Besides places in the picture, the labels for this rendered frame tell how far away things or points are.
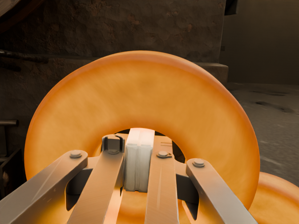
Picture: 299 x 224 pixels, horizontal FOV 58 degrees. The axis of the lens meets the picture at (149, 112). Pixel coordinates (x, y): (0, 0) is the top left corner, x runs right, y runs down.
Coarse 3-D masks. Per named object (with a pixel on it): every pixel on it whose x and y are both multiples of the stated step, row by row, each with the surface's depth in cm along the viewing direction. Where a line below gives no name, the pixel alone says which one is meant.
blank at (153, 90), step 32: (96, 64) 15; (128, 64) 15; (160, 64) 15; (192, 64) 16; (64, 96) 16; (96, 96) 16; (128, 96) 16; (160, 96) 16; (192, 96) 16; (224, 96) 15; (32, 128) 17; (64, 128) 17; (96, 128) 16; (128, 128) 17; (160, 128) 16; (192, 128) 16; (224, 128) 16; (32, 160) 17; (224, 160) 17; (256, 160) 16; (128, 192) 21
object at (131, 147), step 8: (136, 128) 17; (128, 136) 16; (136, 136) 16; (128, 144) 15; (136, 144) 15; (128, 152) 15; (136, 152) 15; (128, 160) 15; (136, 160) 15; (128, 168) 15; (136, 168) 15; (128, 176) 15; (136, 176) 15; (128, 184) 15; (136, 184) 15
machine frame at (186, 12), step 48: (48, 0) 47; (96, 0) 48; (144, 0) 49; (192, 0) 49; (0, 48) 49; (48, 48) 49; (96, 48) 50; (144, 48) 51; (192, 48) 52; (0, 96) 46
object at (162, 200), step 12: (156, 156) 14; (168, 156) 14; (156, 168) 13; (168, 168) 13; (156, 180) 12; (168, 180) 12; (156, 192) 11; (168, 192) 11; (156, 204) 10; (168, 204) 10; (156, 216) 10; (168, 216) 10
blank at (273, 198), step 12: (264, 180) 27; (276, 180) 27; (264, 192) 26; (276, 192) 25; (288, 192) 25; (252, 204) 27; (264, 204) 26; (276, 204) 25; (288, 204) 25; (264, 216) 26; (276, 216) 26; (288, 216) 25
